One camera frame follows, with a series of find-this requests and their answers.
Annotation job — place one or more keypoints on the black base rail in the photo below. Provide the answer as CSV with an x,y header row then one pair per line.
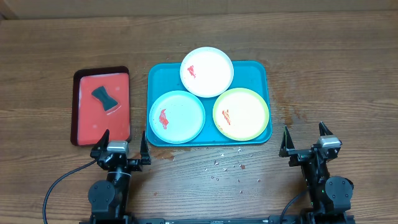
x,y
273,219

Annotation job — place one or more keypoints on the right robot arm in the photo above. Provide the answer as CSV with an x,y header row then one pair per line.
x,y
330,196

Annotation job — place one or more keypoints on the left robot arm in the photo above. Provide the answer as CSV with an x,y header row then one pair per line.
x,y
109,197

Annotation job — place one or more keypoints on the black and pink sponge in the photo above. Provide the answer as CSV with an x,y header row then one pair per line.
x,y
107,101

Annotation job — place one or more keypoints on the teal plastic serving tray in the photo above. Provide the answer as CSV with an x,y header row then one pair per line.
x,y
165,77

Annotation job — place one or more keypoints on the dark red rectangular tray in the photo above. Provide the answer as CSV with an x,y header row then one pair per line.
x,y
89,120

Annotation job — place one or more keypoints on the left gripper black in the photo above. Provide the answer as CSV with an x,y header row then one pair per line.
x,y
137,165

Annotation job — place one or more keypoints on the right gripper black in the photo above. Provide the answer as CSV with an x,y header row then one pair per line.
x,y
298,155

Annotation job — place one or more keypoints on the light blue plate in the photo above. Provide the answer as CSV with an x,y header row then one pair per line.
x,y
176,117

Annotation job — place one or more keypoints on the white plate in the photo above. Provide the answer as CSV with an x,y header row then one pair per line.
x,y
206,72

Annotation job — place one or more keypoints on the yellow green plate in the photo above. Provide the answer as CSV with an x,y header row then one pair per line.
x,y
241,114

